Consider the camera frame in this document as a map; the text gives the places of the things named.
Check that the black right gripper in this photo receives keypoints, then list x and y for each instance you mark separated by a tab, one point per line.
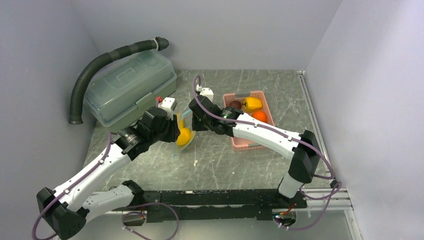
197	127

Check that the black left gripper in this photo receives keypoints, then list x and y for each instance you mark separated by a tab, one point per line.
174	130

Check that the clear zip top bag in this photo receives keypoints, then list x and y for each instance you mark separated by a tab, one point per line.
187	116

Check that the yellow lemon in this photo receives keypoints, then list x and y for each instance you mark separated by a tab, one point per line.
184	137

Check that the yellow bell pepper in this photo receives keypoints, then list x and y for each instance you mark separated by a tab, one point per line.
252	104

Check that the orange fruit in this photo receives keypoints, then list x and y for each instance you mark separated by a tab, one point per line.
260	116

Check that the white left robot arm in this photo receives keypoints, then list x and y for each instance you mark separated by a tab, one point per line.
89	179

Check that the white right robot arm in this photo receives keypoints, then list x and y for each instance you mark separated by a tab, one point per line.
300	148

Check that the dark red passion fruit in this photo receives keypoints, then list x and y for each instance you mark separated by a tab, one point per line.
236	104

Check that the pink plastic basket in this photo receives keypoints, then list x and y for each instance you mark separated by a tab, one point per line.
241	144

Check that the grey green storage box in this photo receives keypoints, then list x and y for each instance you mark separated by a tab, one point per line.
119	97

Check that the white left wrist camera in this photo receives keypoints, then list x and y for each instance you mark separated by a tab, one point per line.
167	104

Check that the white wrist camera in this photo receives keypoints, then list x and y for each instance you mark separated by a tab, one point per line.
167	104
204	91

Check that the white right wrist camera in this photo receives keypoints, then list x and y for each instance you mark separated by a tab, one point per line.
204	91

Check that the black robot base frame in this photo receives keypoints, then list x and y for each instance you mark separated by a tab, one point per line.
213	204

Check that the aluminium rail frame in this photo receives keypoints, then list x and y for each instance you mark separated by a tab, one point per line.
316	202

